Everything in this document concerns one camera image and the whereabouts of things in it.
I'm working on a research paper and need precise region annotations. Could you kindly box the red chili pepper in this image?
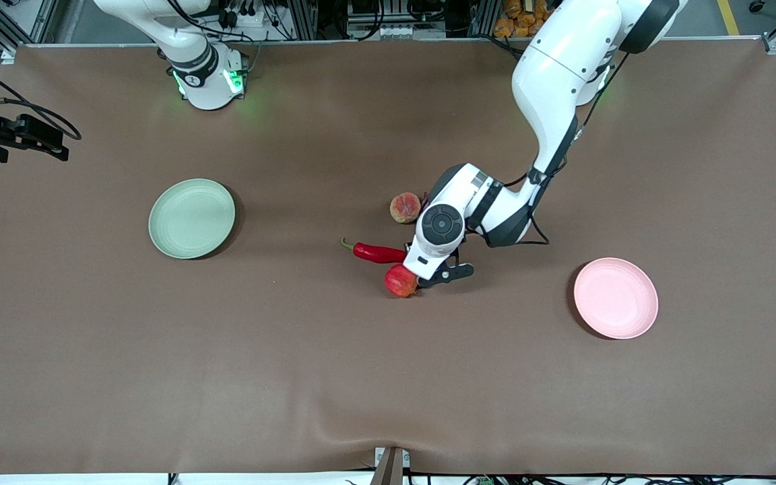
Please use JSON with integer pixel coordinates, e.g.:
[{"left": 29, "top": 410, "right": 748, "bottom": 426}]
[{"left": 340, "top": 237, "right": 408, "bottom": 264}]

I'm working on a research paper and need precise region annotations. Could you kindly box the pinkish orange round fruit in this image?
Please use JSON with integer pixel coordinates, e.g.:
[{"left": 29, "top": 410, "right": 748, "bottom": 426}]
[{"left": 389, "top": 192, "right": 422, "bottom": 224}]

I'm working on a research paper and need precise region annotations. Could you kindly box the red pomegranate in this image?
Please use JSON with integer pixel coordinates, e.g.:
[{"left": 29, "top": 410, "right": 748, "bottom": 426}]
[{"left": 384, "top": 263, "right": 420, "bottom": 298}]

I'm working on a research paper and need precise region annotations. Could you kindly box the pale green round plate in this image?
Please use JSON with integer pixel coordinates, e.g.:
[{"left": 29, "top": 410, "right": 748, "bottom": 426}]
[{"left": 148, "top": 178, "right": 236, "bottom": 260}]

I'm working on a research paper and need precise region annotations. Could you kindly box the white power strip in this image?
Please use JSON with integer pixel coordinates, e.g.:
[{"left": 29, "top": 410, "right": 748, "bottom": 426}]
[{"left": 221, "top": 0, "right": 296, "bottom": 41}]

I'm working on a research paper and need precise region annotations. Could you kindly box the large table cover mat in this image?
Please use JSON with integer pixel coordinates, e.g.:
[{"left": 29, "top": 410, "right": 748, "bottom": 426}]
[{"left": 0, "top": 37, "right": 776, "bottom": 476}]

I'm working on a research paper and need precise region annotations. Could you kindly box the white terminal strip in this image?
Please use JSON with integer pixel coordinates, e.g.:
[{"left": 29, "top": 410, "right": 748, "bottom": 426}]
[{"left": 377, "top": 24, "right": 447, "bottom": 39}]

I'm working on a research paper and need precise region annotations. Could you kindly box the pile of orange items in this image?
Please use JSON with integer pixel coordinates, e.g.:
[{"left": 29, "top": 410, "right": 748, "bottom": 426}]
[{"left": 493, "top": 0, "right": 557, "bottom": 39}]

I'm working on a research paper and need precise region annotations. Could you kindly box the pale pink round plate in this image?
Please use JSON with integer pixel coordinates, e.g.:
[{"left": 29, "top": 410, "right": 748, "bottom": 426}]
[{"left": 573, "top": 257, "right": 659, "bottom": 340}]

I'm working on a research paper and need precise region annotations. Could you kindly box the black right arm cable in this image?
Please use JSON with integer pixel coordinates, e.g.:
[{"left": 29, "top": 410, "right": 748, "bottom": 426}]
[{"left": 0, "top": 57, "right": 83, "bottom": 142}]

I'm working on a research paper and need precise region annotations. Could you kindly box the metal table edge bracket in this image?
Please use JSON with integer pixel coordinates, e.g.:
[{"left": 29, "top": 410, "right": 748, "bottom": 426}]
[{"left": 373, "top": 446, "right": 412, "bottom": 485}]

